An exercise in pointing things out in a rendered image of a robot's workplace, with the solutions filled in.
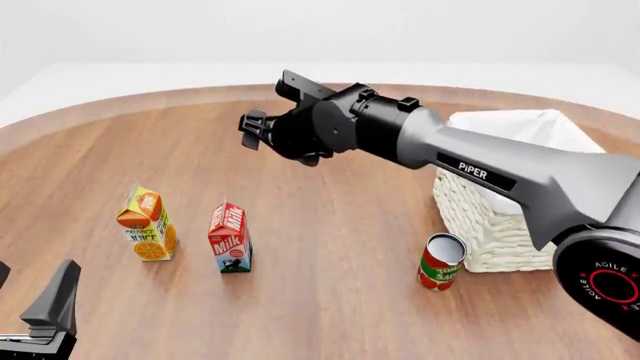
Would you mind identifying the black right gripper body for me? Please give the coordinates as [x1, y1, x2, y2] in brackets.
[264, 104, 334, 162]

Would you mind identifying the white wicker basket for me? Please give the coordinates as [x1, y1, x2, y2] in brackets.
[431, 108, 609, 274]

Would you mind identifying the red milk carton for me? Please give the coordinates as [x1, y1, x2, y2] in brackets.
[207, 198, 254, 275]

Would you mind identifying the orange juice carton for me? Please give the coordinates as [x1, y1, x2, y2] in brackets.
[115, 181, 178, 263]

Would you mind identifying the tomato sauce tin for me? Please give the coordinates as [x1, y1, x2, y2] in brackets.
[417, 231, 468, 293]

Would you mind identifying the white cloth basket liner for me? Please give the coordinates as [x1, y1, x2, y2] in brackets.
[446, 108, 607, 218]

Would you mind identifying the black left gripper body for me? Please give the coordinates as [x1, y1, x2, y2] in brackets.
[0, 324, 79, 360]

